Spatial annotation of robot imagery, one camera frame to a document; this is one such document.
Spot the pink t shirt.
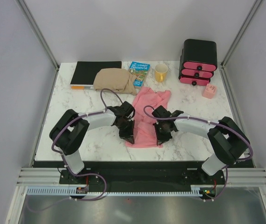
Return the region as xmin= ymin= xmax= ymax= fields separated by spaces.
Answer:
xmin=125 ymin=86 xmax=171 ymax=148

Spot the beige t shirt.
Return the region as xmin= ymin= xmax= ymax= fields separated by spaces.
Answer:
xmin=93 ymin=68 xmax=137 ymax=96

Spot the yellow mug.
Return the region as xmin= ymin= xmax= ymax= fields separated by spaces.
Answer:
xmin=154 ymin=63 xmax=168 ymax=83

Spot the pink cube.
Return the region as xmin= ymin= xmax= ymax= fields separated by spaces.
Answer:
xmin=202 ymin=84 xmax=217 ymax=99

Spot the black pink drawer unit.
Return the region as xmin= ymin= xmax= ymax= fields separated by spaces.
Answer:
xmin=178 ymin=39 xmax=217 ymax=86

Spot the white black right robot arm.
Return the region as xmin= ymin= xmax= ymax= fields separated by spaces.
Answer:
xmin=150 ymin=106 xmax=253 ymax=184

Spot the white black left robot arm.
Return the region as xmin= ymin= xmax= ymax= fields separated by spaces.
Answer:
xmin=49 ymin=101 xmax=135 ymax=184

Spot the blue treehouse book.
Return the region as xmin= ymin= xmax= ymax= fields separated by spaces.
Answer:
xmin=129 ymin=62 xmax=151 ymax=89

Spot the black notebook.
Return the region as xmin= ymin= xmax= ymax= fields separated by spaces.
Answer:
xmin=70 ymin=61 xmax=122 ymax=87

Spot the orange pencil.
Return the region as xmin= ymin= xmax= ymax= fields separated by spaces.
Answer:
xmin=71 ymin=86 xmax=94 ymax=90

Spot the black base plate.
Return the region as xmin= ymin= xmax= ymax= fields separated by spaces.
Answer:
xmin=31 ymin=160 xmax=256 ymax=193

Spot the white slotted cable duct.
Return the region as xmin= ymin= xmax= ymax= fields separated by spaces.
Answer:
xmin=26 ymin=186 xmax=205 ymax=197

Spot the aluminium front rail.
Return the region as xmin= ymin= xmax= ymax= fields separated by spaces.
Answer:
xmin=17 ymin=168 xmax=266 ymax=187

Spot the left aluminium frame post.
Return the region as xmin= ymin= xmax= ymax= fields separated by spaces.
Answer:
xmin=16 ymin=0 xmax=60 ymax=71

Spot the aluminium frame post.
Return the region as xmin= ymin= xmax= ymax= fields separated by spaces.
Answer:
xmin=16 ymin=0 xmax=60 ymax=71
xmin=220 ymin=0 xmax=264 ymax=69

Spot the right aluminium frame post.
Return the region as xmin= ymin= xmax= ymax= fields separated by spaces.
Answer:
xmin=220 ymin=0 xmax=264 ymax=69

